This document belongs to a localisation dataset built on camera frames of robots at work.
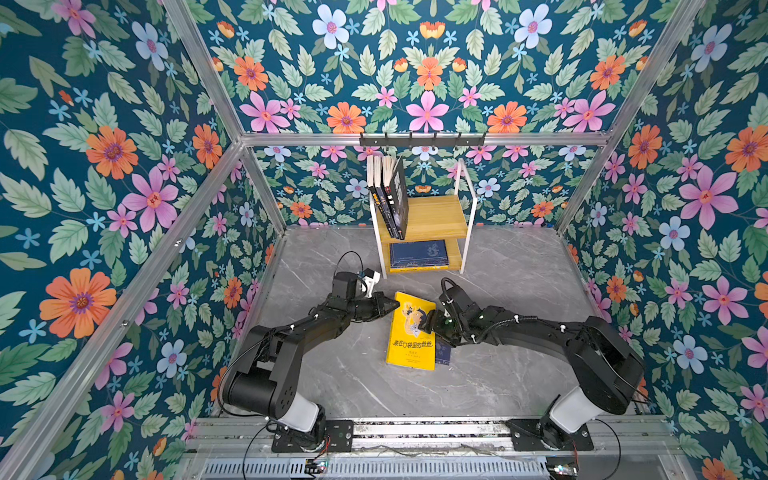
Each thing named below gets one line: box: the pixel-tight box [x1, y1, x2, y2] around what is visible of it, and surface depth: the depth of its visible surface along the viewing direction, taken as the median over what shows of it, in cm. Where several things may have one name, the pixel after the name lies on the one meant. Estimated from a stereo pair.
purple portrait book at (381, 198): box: [374, 155, 399, 239], surface depth 80 cm
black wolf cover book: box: [383, 156, 410, 240], surface depth 81 cm
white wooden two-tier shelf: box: [369, 158, 477, 280], surface depth 95 cm
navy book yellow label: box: [390, 239, 449, 269], surface depth 103 cm
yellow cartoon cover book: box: [386, 291, 436, 371], surface depth 86 cm
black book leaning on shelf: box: [367, 155, 394, 238], surface depth 80 cm
